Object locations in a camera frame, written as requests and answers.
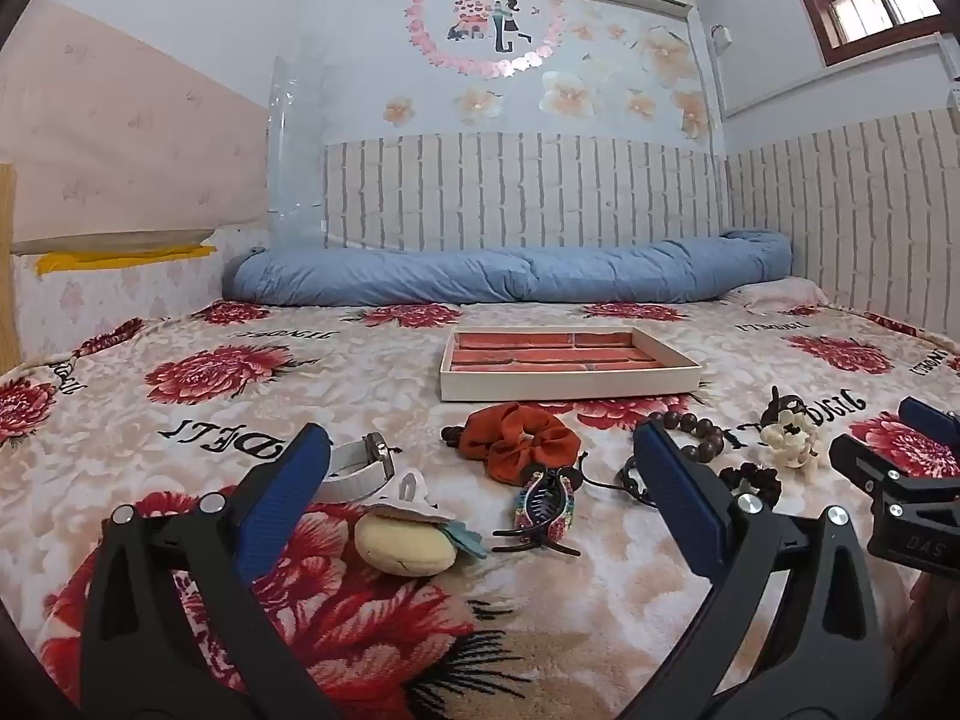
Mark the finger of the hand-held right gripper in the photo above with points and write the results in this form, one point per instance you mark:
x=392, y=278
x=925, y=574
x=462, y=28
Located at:
x=930, y=416
x=870, y=461

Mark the person's right hand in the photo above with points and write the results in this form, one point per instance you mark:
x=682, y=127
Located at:
x=921, y=611

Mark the orange scrunchie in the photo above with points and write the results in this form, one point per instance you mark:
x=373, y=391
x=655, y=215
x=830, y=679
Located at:
x=517, y=442

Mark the colourful hair claw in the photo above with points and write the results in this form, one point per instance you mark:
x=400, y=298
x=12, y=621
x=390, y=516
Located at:
x=544, y=510

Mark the heart couple wall sticker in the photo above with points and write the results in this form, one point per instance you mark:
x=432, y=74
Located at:
x=487, y=22

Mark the wooden framed window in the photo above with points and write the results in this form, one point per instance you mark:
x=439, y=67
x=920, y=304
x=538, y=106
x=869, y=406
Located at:
x=862, y=0

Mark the grey board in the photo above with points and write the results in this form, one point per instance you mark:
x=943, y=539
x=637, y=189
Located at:
x=112, y=241

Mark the floral printed blanket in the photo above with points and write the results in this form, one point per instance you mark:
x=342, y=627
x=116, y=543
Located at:
x=375, y=405

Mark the flower wall stickers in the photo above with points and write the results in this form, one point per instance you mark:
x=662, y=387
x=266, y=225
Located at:
x=664, y=52

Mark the clear plastic sheet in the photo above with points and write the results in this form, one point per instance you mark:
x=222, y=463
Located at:
x=296, y=150

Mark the black scrunchie with charm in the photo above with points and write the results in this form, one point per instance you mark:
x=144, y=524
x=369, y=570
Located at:
x=754, y=480

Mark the wooden post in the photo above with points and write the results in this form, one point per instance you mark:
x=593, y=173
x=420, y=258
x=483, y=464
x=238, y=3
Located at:
x=6, y=262

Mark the plush bird hair clip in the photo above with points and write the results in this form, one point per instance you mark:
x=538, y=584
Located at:
x=405, y=544

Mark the pink pillow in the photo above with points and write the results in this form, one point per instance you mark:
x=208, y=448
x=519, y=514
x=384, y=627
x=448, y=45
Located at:
x=780, y=294

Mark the blue duvet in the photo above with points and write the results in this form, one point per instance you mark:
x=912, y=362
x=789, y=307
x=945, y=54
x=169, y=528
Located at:
x=525, y=270

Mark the yellow cloth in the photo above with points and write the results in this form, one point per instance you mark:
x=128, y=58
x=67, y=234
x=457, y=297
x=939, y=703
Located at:
x=112, y=261

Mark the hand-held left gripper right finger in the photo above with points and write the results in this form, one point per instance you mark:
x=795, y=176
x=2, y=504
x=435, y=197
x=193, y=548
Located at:
x=679, y=495

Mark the cream scrunchie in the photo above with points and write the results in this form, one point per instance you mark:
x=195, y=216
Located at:
x=787, y=439

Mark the white tray with brick lining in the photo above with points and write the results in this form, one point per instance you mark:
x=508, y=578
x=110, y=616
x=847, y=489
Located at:
x=562, y=386

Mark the white wall conduit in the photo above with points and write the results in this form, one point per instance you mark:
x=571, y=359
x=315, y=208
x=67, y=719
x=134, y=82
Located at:
x=718, y=75

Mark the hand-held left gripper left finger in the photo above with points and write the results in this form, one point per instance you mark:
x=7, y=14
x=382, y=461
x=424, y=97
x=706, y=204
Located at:
x=281, y=495

